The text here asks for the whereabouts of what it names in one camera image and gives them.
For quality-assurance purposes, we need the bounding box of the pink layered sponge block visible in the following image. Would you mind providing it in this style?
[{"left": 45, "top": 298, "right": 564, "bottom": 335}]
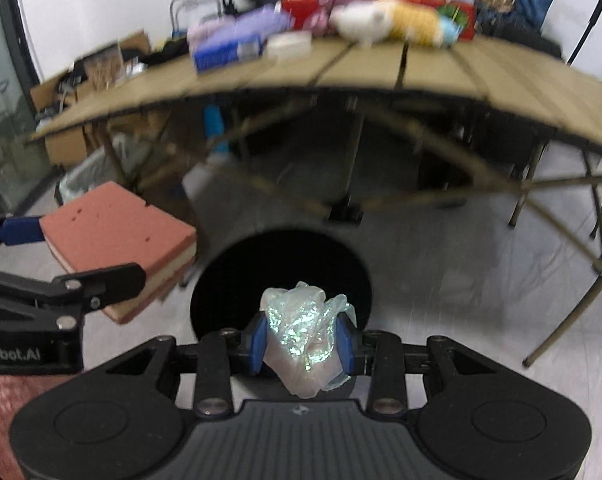
[{"left": 39, "top": 181, "right": 197, "bottom": 324}]

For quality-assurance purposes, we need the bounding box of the iridescent plastic bag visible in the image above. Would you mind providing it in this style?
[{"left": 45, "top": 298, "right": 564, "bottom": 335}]
[{"left": 260, "top": 282, "right": 357, "bottom": 399}]

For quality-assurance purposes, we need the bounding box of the blue tissue pack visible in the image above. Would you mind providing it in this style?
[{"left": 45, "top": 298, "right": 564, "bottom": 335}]
[{"left": 192, "top": 35, "right": 263, "bottom": 73}]

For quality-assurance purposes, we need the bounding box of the white foam block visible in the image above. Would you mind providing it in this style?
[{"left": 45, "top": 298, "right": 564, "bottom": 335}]
[{"left": 264, "top": 30, "right": 313, "bottom": 61}]

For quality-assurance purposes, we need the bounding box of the purple woven drawstring pouch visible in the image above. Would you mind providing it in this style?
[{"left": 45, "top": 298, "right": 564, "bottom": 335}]
[{"left": 218, "top": 4, "right": 293, "bottom": 42}]

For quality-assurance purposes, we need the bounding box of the white and yellow plush toy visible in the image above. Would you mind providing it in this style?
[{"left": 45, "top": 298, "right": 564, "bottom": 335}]
[{"left": 329, "top": 0, "right": 441, "bottom": 48}]

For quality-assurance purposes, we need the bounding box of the lilac fuzzy towel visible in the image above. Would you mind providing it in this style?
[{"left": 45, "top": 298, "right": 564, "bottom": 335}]
[{"left": 187, "top": 15, "right": 236, "bottom": 54}]

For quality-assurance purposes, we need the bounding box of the black round trash bin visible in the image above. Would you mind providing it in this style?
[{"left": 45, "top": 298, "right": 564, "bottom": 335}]
[{"left": 190, "top": 226, "right": 372, "bottom": 338}]

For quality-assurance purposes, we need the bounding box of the cardboard box with green liner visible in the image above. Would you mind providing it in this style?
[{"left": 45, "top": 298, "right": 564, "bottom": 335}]
[{"left": 54, "top": 148, "right": 123, "bottom": 206}]

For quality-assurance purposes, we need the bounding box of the clear jar with black lid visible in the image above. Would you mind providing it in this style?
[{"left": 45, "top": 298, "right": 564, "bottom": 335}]
[{"left": 83, "top": 42, "right": 124, "bottom": 91}]

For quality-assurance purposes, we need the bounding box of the black knit cloth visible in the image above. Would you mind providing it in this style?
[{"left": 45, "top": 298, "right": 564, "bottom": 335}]
[{"left": 139, "top": 37, "right": 189, "bottom": 66}]

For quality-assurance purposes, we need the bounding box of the tan folding slat table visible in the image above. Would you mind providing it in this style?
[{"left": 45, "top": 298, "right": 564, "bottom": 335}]
[{"left": 27, "top": 34, "right": 602, "bottom": 369}]

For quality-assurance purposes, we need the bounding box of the light blue plush toy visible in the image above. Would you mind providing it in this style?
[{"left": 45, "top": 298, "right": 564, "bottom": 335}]
[{"left": 438, "top": 15, "right": 464, "bottom": 48}]

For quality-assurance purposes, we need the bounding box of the black suitcase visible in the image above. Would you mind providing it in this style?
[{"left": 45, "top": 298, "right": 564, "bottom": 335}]
[{"left": 478, "top": 16, "right": 562, "bottom": 60}]

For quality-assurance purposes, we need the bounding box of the red cardboard box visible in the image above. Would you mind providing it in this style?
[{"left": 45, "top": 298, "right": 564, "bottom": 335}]
[{"left": 280, "top": 0, "right": 478, "bottom": 42}]

